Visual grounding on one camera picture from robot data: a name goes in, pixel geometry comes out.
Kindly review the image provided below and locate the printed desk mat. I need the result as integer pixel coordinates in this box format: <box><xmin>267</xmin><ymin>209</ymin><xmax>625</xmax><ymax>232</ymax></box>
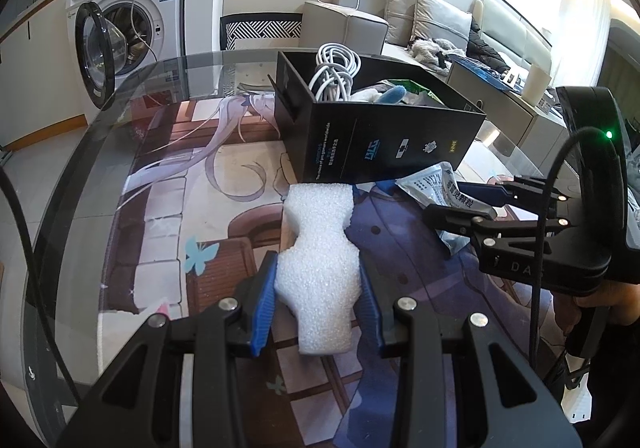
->
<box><xmin>97</xmin><ymin>90</ymin><xmax>591</xmax><ymax>448</ymax></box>

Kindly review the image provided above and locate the black and white patterned chair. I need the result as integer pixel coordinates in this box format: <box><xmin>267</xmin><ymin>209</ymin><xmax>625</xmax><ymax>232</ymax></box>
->
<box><xmin>220</xmin><ymin>12</ymin><xmax>304</xmax><ymax>52</ymax></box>

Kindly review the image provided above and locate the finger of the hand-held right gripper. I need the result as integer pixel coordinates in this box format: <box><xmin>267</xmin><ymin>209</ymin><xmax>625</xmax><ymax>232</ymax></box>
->
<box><xmin>457</xmin><ymin>178</ymin><xmax>571</xmax><ymax>209</ymax></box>
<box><xmin>422</xmin><ymin>205</ymin><xmax>568</xmax><ymax>233</ymax></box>

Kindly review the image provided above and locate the grey furry plush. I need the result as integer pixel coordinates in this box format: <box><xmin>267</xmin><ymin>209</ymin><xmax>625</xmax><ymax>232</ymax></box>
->
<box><xmin>407</xmin><ymin>36</ymin><xmax>468</xmax><ymax>66</ymax></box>

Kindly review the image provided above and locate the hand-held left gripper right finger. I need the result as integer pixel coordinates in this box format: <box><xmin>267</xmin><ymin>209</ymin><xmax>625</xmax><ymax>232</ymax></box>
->
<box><xmin>357</xmin><ymin>258</ymin><xmax>583</xmax><ymax>448</ymax></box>

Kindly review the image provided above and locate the white cable bundle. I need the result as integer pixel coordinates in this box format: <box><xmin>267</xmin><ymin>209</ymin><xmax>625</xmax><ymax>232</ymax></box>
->
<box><xmin>307</xmin><ymin>44</ymin><xmax>362</xmax><ymax>103</ymax></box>

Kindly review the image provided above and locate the person's right forearm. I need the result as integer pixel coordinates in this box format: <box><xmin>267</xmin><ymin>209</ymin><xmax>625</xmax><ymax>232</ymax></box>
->
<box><xmin>572</xmin><ymin>280</ymin><xmax>640</xmax><ymax>448</ymax></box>

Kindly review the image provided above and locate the blue book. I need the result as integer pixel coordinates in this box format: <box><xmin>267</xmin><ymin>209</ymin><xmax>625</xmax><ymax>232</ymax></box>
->
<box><xmin>452</xmin><ymin>58</ymin><xmax>523</xmax><ymax>91</ymax></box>

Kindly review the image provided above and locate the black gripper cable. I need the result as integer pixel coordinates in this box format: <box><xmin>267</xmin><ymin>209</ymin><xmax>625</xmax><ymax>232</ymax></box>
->
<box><xmin>529</xmin><ymin>127</ymin><xmax>618</xmax><ymax>379</ymax></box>
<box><xmin>0</xmin><ymin>170</ymin><xmax>81</xmax><ymax>406</ymax></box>

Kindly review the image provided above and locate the beige side cabinet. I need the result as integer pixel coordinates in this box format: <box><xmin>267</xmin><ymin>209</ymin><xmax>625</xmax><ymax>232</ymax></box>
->
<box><xmin>446</xmin><ymin>58</ymin><xmax>551</xmax><ymax>141</ymax></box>

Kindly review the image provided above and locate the white counter cabinet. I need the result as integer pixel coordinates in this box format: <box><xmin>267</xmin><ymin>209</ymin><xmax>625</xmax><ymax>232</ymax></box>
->
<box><xmin>0</xmin><ymin>0</ymin><xmax>91</xmax><ymax>149</ymax></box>

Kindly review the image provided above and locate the black jacket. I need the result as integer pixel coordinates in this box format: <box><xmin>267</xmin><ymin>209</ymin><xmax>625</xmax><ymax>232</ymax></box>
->
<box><xmin>465</xmin><ymin>22</ymin><xmax>521</xmax><ymax>73</ymax></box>

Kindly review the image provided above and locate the person's right hand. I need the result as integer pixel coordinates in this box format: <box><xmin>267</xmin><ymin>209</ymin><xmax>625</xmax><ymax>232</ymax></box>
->
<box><xmin>550</xmin><ymin>287</ymin><xmax>585</xmax><ymax>338</ymax></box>

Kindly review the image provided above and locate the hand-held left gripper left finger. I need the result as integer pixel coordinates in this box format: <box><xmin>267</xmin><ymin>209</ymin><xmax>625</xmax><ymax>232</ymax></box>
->
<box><xmin>55</xmin><ymin>250</ymin><xmax>278</xmax><ymax>448</ymax></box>

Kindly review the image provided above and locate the small blue foam piece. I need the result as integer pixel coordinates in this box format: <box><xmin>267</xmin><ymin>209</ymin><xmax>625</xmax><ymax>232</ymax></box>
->
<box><xmin>375</xmin><ymin>84</ymin><xmax>408</xmax><ymax>104</ymax></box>

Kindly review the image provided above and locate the black cardboard box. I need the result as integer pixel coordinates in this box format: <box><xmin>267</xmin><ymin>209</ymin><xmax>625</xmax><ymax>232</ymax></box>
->
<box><xmin>274</xmin><ymin>50</ymin><xmax>487</xmax><ymax>183</ymax></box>

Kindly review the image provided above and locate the white cylinder container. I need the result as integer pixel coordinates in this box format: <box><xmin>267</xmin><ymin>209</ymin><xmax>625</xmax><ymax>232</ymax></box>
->
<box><xmin>522</xmin><ymin>64</ymin><xmax>551</xmax><ymax>106</ymax></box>

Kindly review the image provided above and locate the white washing machine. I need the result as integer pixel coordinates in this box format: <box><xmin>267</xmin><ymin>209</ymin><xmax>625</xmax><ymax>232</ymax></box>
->
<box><xmin>65</xmin><ymin>0</ymin><xmax>187</xmax><ymax>111</ymax></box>

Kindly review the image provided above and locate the white foam block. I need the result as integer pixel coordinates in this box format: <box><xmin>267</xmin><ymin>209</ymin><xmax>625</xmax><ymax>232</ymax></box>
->
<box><xmin>275</xmin><ymin>183</ymin><xmax>363</xmax><ymax>356</ymax></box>

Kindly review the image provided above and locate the green and white medicine packet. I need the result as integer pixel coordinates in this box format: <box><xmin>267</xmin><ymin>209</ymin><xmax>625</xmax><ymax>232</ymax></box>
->
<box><xmin>395</xmin><ymin>162</ymin><xmax>501</xmax><ymax>256</ymax></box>

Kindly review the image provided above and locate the grey sofa cushion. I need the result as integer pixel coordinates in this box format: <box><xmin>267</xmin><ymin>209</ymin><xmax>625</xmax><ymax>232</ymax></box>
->
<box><xmin>385</xmin><ymin>0</ymin><xmax>418</xmax><ymax>46</ymax></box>
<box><xmin>410</xmin><ymin>0</ymin><xmax>473</xmax><ymax>46</ymax></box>

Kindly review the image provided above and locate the beige sofa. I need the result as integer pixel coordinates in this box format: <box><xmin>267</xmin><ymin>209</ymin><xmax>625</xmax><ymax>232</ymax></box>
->
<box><xmin>299</xmin><ymin>0</ymin><xmax>556</xmax><ymax>93</ymax></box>

